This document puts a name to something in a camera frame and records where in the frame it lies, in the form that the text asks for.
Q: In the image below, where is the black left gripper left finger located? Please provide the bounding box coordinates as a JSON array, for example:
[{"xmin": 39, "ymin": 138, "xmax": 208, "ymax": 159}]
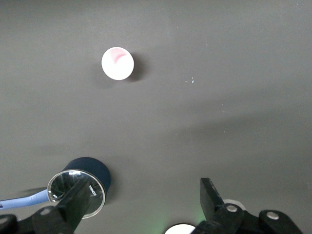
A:
[{"xmin": 0, "ymin": 177, "xmax": 95, "ymax": 234}]

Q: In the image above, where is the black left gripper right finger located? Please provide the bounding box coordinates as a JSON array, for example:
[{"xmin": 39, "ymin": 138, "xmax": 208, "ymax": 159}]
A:
[{"xmin": 195, "ymin": 177, "xmax": 305, "ymax": 234}]

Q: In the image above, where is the dark blue saucepan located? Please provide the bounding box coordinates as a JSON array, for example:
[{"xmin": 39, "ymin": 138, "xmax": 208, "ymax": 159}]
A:
[{"xmin": 0, "ymin": 156, "xmax": 112, "ymax": 213}]

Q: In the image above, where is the glass saucepan lid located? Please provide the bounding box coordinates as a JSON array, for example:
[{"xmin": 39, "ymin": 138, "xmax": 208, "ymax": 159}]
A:
[{"xmin": 47, "ymin": 170, "xmax": 106, "ymax": 219}]

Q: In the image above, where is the pink plastic cup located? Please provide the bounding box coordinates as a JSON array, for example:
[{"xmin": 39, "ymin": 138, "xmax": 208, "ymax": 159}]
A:
[{"xmin": 101, "ymin": 46, "xmax": 135, "ymax": 81}]

